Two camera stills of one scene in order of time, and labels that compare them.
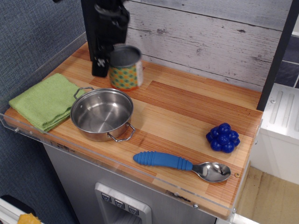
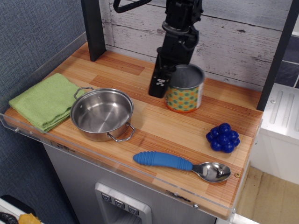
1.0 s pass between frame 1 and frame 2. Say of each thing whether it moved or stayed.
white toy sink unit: stayed
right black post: stayed
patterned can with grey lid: moved
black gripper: moved
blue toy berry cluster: stayed
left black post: stayed
